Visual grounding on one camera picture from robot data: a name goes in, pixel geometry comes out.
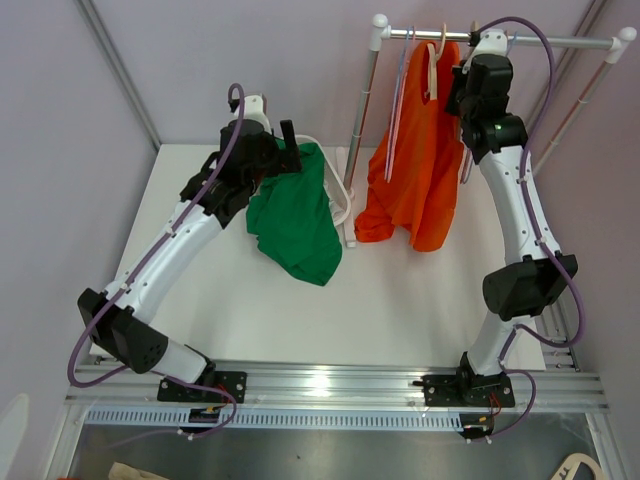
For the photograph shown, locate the aluminium frame rail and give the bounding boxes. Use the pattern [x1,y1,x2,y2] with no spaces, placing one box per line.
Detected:
[65,361,610,413]

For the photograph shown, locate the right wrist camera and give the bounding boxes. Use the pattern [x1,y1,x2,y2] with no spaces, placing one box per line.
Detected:
[462,29,508,74]

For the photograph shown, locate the beige wooden hanger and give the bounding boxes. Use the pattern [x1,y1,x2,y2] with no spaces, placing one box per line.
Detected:
[550,453,607,480]
[425,23,447,101]

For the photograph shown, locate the blue pink empty hangers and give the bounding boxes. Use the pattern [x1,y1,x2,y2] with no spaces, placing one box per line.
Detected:
[384,26,415,183]

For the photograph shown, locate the white slotted cable duct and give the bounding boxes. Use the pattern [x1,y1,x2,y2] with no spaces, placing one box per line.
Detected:
[85,406,463,432]

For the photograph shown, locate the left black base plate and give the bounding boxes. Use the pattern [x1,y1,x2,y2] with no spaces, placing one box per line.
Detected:
[157,371,248,404]

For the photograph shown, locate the blue wire hanger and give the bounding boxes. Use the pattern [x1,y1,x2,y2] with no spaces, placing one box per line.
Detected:
[505,31,518,57]

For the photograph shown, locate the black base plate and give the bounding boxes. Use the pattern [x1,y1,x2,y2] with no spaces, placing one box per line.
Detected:
[157,371,248,404]
[412,373,515,408]

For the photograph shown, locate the white perforated plastic basket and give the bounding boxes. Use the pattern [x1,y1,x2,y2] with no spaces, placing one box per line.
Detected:
[295,134,351,226]

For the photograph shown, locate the white clothes rack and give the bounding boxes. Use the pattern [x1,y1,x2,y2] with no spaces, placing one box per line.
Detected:
[337,13,639,250]

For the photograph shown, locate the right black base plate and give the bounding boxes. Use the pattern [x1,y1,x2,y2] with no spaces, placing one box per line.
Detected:
[412,373,515,408]

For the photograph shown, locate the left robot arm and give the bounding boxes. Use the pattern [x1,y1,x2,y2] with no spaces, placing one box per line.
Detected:
[78,119,302,401]

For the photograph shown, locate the pink wire hanger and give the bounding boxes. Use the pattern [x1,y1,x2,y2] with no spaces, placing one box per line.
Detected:
[459,147,474,185]

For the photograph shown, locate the bright green t shirt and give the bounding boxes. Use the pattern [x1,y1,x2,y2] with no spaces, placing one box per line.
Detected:
[245,141,342,286]

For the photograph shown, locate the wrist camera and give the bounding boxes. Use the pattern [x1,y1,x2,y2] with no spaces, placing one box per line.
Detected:
[228,94,272,135]
[462,29,508,74]

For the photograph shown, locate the orange t shirt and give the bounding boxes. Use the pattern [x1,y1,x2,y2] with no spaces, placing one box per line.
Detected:
[354,41,464,252]

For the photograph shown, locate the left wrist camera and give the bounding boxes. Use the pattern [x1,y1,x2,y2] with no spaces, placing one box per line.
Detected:
[228,94,272,135]

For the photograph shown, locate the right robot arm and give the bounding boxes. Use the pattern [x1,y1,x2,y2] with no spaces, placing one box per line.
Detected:
[422,53,578,407]

